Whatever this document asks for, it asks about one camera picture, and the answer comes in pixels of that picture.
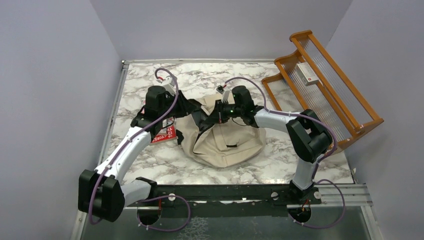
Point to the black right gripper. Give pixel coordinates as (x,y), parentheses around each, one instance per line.
(218,117)

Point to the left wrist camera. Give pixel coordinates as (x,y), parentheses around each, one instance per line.
(168,84)

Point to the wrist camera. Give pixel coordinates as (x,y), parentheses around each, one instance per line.
(168,84)
(225,92)

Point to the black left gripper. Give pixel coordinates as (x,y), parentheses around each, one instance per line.
(186,107)

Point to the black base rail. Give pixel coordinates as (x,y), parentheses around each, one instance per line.
(225,200)

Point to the wooden rack with clear slats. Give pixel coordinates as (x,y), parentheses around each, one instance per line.
(334,98)

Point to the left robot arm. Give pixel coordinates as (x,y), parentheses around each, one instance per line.
(100,193)

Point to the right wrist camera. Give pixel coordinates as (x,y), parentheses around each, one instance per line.
(225,92)

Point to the cream canvas backpack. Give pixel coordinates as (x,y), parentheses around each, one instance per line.
(222,145)

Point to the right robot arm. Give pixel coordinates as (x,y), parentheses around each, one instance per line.
(309,138)

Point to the red cover book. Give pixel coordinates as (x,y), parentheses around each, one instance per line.
(167,132)

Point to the small white red box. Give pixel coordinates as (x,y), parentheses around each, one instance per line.
(306,74)

